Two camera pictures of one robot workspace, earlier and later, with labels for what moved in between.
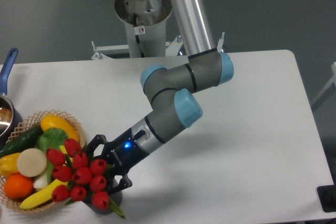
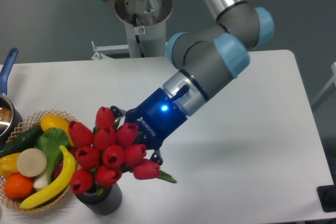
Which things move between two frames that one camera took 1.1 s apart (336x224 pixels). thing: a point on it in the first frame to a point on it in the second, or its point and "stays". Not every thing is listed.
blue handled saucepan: x=10 y=116 stays
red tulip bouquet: x=85 y=179 to x=105 y=152
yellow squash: x=54 y=121 stays
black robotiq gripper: x=122 y=155 to x=156 y=118
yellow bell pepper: x=8 y=164 stays
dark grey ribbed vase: x=116 y=198 stays
